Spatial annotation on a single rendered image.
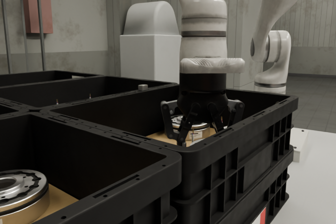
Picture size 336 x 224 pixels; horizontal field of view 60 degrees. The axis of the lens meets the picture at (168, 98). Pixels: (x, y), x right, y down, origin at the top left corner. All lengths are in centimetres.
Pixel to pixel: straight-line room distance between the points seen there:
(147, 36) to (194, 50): 393
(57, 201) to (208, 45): 30
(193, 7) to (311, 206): 48
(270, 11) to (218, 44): 38
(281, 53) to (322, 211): 42
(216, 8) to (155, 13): 399
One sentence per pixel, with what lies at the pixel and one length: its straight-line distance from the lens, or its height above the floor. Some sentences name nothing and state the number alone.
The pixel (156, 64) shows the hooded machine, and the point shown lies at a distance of 431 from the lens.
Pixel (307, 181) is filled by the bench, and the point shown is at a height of 70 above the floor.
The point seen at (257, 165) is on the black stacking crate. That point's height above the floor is 85.
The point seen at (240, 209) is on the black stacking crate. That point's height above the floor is 81.
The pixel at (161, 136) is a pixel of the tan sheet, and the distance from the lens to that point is 65.
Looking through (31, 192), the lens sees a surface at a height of 86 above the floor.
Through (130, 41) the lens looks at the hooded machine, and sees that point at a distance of 458.
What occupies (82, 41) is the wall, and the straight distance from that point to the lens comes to 461.
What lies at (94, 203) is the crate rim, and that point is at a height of 93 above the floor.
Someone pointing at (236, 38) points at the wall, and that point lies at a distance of 502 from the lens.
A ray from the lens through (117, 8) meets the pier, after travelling 486.
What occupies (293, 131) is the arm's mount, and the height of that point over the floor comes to 75.
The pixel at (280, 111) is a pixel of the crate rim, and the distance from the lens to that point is 53.
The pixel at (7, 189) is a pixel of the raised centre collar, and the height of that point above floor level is 87.
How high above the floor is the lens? 104
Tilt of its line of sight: 11 degrees down
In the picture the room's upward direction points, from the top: straight up
